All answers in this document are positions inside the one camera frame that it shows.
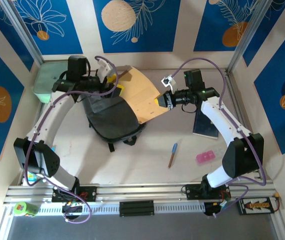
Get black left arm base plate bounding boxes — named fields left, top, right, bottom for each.
left=51, top=184, right=98, bottom=203

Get aluminium mounting rail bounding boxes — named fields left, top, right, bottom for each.
left=3, top=181, right=282, bottom=205

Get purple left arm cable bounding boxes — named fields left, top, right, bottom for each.
left=24, top=55, right=119, bottom=225

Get black ribbed block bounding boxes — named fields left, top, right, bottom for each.
left=119, top=200, right=155, bottom=217

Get green cylinder battery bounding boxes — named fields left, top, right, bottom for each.
left=14, top=201, right=40, bottom=218

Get grey backpack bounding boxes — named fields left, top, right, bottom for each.
left=76, top=86, right=147, bottom=153

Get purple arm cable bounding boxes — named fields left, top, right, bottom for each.
left=172, top=57, right=267, bottom=218
left=24, top=55, right=119, bottom=225

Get aluminium corner post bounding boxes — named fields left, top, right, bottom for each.
left=228, top=0, right=275, bottom=74
left=0, top=0, right=45, bottom=66

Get pink plastic pill box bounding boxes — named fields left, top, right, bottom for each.
left=196, top=150, right=216, bottom=165

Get yellow connector with red wire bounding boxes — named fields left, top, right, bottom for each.
left=273, top=191, right=282, bottom=213

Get mint green lunch case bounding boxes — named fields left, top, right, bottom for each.
left=33, top=61, right=69, bottom=103

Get brown kraft notebook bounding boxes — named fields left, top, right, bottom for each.
left=114, top=65, right=169, bottom=125

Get navy blue notebook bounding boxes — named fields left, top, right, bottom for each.
left=192, top=107, right=219, bottom=140

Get black power distribution board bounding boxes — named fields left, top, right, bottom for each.
left=236, top=196, right=275, bottom=215

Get aluminium side rail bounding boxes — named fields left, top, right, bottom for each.
left=223, top=70, right=263, bottom=180

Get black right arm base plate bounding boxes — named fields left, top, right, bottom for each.
left=185, top=183, right=232, bottom=201

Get blue and brown pen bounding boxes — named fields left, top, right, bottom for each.
left=167, top=142, right=178, bottom=170

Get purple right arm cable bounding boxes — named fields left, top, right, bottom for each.
left=172, top=57, right=267, bottom=218

